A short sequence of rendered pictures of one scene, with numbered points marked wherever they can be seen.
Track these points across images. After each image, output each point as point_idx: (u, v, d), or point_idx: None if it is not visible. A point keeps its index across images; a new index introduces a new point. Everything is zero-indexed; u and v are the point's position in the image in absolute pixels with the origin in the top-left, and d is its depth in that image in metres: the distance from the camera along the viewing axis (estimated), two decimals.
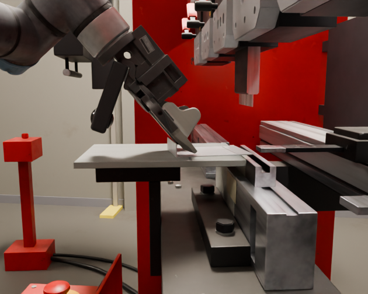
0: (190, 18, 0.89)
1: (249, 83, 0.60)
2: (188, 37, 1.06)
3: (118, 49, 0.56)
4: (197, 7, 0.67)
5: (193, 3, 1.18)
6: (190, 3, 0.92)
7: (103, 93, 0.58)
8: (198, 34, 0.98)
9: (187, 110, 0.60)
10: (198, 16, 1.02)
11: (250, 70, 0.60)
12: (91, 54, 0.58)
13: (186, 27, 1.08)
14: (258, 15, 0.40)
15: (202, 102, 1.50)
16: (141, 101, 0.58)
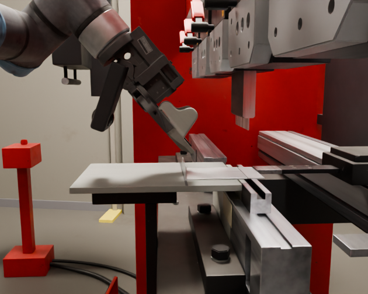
0: (187, 35, 0.89)
1: (245, 107, 0.60)
2: (186, 50, 1.06)
3: (115, 51, 0.57)
4: (193, 28, 0.67)
5: (191, 15, 1.18)
6: (188, 18, 0.92)
7: (102, 93, 0.59)
8: (196, 48, 0.98)
9: (184, 110, 0.60)
10: None
11: (246, 94, 0.60)
12: (92, 55, 0.60)
13: (183, 41, 1.08)
14: (252, 51, 0.40)
15: (201, 112, 1.50)
16: (138, 101, 0.59)
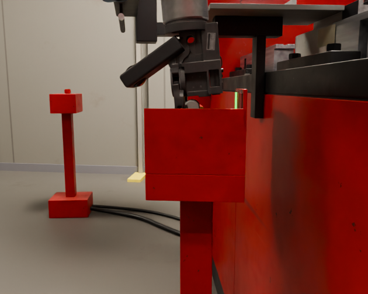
0: None
1: None
2: None
3: (183, 28, 0.58)
4: None
5: None
6: None
7: (148, 56, 0.60)
8: None
9: None
10: None
11: None
12: (162, 20, 0.61)
13: None
14: None
15: (250, 39, 1.65)
16: (172, 82, 0.59)
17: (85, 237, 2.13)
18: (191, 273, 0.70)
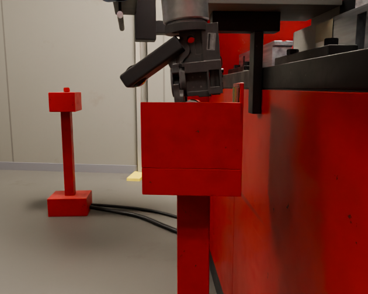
0: None
1: None
2: None
3: (183, 28, 0.58)
4: None
5: None
6: None
7: (148, 55, 0.60)
8: None
9: None
10: None
11: None
12: (162, 19, 0.61)
13: None
14: None
15: (249, 37, 1.64)
16: (172, 82, 0.59)
17: (84, 235, 2.13)
18: (188, 269, 0.70)
